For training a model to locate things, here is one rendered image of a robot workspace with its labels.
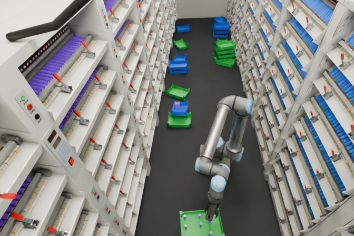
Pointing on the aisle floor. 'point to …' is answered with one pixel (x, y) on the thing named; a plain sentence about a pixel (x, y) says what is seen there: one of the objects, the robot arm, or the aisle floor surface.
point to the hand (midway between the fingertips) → (209, 218)
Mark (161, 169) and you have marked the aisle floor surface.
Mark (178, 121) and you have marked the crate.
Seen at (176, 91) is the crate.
